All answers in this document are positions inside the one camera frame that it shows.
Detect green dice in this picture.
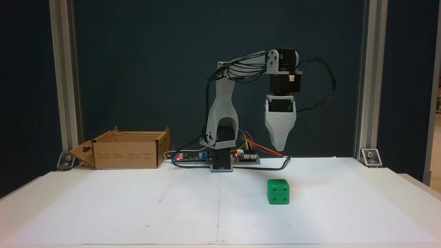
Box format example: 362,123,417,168
267,179,290,205

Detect aluminium frame post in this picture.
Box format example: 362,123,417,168
49,0,84,153
423,0,441,187
354,0,389,159

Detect metal corner bracket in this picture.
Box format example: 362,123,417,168
57,151,77,171
360,148,382,168

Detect brown cardboard box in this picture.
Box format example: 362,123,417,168
69,126,171,170

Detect black servo cable loop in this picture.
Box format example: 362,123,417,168
296,57,337,113

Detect red jumper wire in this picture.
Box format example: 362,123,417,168
240,135,284,157

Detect grey board mounting plate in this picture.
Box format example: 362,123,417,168
171,158,261,165

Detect circuit board with jumper wires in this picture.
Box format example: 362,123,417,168
234,149,260,161

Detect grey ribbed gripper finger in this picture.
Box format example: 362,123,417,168
265,113,297,152

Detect blue circuit board with capacitors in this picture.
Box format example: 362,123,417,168
172,149,211,162

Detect green jumper wire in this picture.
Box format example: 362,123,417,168
237,128,248,152

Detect white paper sheet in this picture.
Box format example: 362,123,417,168
3,157,439,246

